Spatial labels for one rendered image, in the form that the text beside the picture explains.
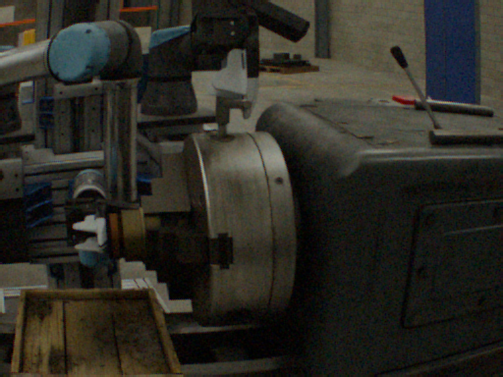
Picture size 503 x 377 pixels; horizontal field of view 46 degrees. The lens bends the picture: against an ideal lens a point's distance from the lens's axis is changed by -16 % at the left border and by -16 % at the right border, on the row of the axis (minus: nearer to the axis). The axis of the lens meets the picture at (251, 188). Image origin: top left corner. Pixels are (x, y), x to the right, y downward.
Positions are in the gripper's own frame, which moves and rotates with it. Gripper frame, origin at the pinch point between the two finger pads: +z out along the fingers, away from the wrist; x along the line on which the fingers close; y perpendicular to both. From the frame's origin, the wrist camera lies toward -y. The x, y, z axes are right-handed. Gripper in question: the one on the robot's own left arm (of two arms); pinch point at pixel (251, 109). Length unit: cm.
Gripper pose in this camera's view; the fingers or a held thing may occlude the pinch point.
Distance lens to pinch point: 88.5
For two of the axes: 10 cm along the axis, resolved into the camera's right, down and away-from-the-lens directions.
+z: 0.7, 10.0, -0.6
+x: 2.4, -0.7, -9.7
